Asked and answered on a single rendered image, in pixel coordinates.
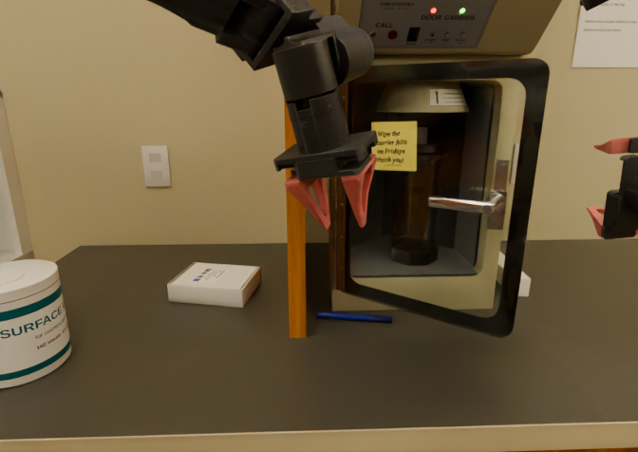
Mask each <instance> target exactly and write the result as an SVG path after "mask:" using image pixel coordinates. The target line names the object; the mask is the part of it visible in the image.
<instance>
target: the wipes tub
mask: <svg viewBox="0 0 638 452"><path fill-rule="evenodd" d="M70 352H71V341H70V335H69V330H68V324H67V319H66V309H65V303H64V298H63V293H62V287H61V282H60V277H59V273H58V267H57V265H56V264H55V263H53V262H51V261H47V260H42V259H25V260H15V261H9V262H4V263H0V388H8V387H13V386H20V385H23V384H26V383H29V382H32V381H34V380H37V379H39V378H41V377H43V376H45V375H47V374H49V373H50V372H51V371H53V370H54V369H56V368H57V367H59V366H60V365H61V364H62V363H63V362H64V361H65V360H66V359H67V358H68V356H69V355H70Z"/></svg>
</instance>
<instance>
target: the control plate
mask: <svg viewBox="0 0 638 452"><path fill-rule="evenodd" d="M496 2H497V0H362V7H361V15H360V23H359V28H360V29H362V30H363V31H364V32H365V33H366V34H367V35H368V36H369V33H370V32H371V31H375V32H376V36H375V37H370V36H369V38H370V39H371V42H372V44H373V47H374V48H477V47H478V44H479V41H480V38H481V36H482V34H483V32H484V30H485V28H486V25H487V23H488V21H489V18H490V16H491V14H492V11H493V9H494V7H495V4H496ZM434 7H436V8H437V12H436V13H434V14H432V13H430V10H431V9H432V8H434ZM460 8H466V12H465V13H464V14H459V9H460ZM410 28H421V29H420V33H419V36H418V40H417V42H406V40H407V36H408V32H409V29H410ZM391 30H396V31H397V34H398V35H397V37H396V38H395V39H389V38H388V33H389V32H390V31H391ZM432 30H433V31H435V35H434V36H433V37H432V36H430V35H429V32H430V31H432ZM448 30H449V31H450V32H451V33H450V35H449V36H448V37H446V36H445V35H444V34H445V32H446V31H448ZM463 31H465V32H466V34H465V36H464V37H462V36H460V33H461V32H463Z"/></svg>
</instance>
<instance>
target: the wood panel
mask: <svg viewBox="0 0 638 452"><path fill-rule="evenodd" d="M284 106H285V149H286V150H287V149H289V148H290V147H292V146H293V145H294V144H296V143H297V142H296V138H295V136H294V132H293V129H292V125H291V119H290V115H289V112H288V108H287V103H286V102H285V98H284ZM291 169H292V168H286V181H287V180H288V179H289V177H290V176H291ZM286 193H287V237H288V280H289V324H290V338H307V320H306V219H305V206H304V205H303V204H302V203H301V202H300V201H299V200H298V199H297V198H296V197H295V196H293V195H292V194H291V193H290V192H289V191H288V190H287V189H286Z"/></svg>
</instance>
